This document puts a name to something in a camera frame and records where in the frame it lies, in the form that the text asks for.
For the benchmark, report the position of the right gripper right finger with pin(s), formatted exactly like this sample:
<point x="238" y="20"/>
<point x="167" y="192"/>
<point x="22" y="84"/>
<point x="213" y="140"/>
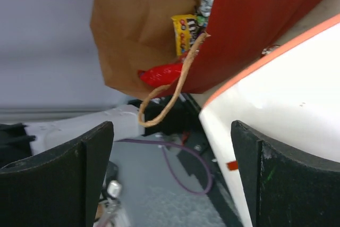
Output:
<point x="284" y="186"/>

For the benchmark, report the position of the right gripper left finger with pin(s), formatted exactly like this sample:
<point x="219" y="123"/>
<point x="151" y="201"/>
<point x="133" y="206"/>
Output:
<point x="60" y="186"/>

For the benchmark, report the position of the red cookie snack bag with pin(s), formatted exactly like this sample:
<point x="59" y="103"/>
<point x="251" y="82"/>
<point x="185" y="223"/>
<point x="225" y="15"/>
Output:
<point x="163" y="74"/>

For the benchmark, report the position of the red brown paper bag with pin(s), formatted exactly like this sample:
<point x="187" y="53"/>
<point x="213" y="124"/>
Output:
<point x="133" y="35"/>

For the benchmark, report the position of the white cylindrical container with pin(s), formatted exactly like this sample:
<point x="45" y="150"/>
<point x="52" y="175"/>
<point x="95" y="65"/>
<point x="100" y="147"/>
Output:
<point x="291" y="95"/>

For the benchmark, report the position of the yellow M&M packet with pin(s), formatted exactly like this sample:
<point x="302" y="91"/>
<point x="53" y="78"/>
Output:
<point x="185" y="28"/>

